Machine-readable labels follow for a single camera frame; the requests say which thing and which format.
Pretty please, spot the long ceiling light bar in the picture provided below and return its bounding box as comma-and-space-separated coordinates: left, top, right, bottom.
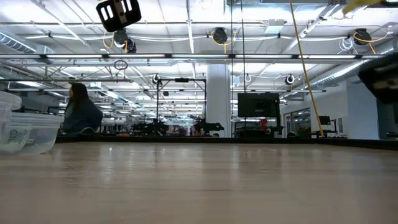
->
0, 53, 398, 60

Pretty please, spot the person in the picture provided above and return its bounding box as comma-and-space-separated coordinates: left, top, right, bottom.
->
61, 82, 104, 136

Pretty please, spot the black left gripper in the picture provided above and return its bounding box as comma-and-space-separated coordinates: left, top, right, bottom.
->
95, 0, 142, 33

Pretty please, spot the white building column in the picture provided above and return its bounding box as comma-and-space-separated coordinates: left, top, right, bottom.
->
206, 63, 233, 138

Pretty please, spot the clear plastic round container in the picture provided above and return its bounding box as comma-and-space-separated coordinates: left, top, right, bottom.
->
0, 112, 65, 156
0, 90, 23, 156

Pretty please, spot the small monitor on stand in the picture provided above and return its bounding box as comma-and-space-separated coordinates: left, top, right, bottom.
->
317, 115, 339, 138

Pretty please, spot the yellow hanging cable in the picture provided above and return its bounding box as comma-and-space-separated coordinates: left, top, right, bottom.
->
289, 0, 325, 138

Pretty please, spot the black metal table frame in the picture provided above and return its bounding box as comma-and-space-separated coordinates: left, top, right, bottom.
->
55, 133, 398, 151

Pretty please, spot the black background rig frame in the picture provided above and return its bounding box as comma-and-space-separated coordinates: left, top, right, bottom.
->
155, 78, 207, 136

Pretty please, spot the silver ventilation duct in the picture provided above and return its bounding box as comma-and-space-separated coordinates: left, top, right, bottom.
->
0, 30, 56, 56
310, 46, 398, 90

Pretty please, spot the large black monitor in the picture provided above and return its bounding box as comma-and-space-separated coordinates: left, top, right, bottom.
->
237, 92, 281, 119

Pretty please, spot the black hanging cable coil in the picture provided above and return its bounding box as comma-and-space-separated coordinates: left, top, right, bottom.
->
113, 59, 129, 71

